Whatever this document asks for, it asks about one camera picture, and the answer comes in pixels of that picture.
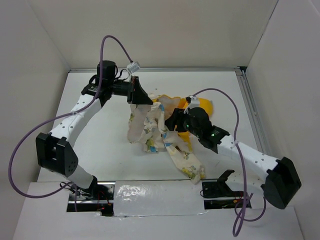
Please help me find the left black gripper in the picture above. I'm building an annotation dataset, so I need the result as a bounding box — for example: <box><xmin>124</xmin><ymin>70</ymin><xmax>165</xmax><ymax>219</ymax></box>
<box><xmin>108</xmin><ymin>76</ymin><xmax>153</xmax><ymax>105</ymax></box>

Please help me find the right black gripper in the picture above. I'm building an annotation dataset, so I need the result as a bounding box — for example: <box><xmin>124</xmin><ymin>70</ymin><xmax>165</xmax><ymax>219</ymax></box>
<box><xmin>164</xmin><ymin>107</ymin><xmax>202</xmax><ymax>137</ymax></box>

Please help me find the yellow and cream baby jacket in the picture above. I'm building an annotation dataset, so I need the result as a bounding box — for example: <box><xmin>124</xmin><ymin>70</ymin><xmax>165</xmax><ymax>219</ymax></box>
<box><xmin>127</xmin><ymin>94</ymin><xmax>206</xmax><ymax>184</ymax></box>

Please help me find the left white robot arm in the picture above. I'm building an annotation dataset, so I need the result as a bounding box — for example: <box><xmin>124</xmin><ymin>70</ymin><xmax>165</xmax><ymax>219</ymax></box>
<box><xmin>35</xmin><ymin>60</ymin><xmax>153</xmax><ymax>200</ymax></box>

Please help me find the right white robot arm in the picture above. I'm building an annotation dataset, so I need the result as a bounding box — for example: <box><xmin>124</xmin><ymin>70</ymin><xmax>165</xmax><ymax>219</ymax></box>
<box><xmin>165</xmin><ymin>107</ymin><xmax>302</xmax><ymax>210</ymax></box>

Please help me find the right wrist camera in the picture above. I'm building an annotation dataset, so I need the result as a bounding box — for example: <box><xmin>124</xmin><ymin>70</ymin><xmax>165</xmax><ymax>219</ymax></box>
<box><xmin>185</xmin><ymin>95</ymin><xmax>200</xmax><ymax>110</ymax></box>

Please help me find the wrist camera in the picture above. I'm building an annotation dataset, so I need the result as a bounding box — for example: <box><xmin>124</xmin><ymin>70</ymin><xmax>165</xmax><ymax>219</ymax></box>
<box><xmin>185</xmin><ymin>95</ymin><xmax>200</xmax><ymax>110</ymax></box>
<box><xmin>126</xmin><ymin>61</ymin><xmax>140</xmax><ymax>74</ymax></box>

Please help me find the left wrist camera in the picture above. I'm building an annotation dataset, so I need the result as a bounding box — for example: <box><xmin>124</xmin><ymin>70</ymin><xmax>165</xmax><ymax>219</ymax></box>
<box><xmin>126</xmin><ymin>61</ymin><xmax>140</xmax><ymax>74</ymax></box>

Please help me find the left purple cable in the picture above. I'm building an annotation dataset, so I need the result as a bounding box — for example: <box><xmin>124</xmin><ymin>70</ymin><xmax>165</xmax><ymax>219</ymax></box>
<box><xmin>8</xmin><ymin>34</ymin><xmax>133</xmax><ymax>213</ymax></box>

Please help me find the purple cable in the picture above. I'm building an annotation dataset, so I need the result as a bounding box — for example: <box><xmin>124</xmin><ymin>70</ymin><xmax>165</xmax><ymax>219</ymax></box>
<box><xmin>8</xmin><ymin>34</ymin><xmax>133</xmax><ymax>213</ymax></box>
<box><xmin>191</xmin><ymin>87</ymin><xmax>267</xmax><ymax>238</ymax></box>

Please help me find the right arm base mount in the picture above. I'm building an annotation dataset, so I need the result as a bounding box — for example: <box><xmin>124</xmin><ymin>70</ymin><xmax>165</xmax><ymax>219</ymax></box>
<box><xmin>199</xmin><ymin>169</ymin><xmax>243</xmax><ymax>210</ymax></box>

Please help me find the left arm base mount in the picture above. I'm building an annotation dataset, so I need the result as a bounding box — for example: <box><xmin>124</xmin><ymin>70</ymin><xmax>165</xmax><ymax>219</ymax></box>
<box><xmin>65</xmin><ymin>181</ymin><xmax>116</xmax><ymax>217</ymax></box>

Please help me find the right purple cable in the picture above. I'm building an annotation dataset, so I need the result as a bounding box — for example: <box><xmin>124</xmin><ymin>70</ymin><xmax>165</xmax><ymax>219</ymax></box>
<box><xmin>191</xmin><ymin>87</ymin><xmax>267</xmax><ymax>238</ymax></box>

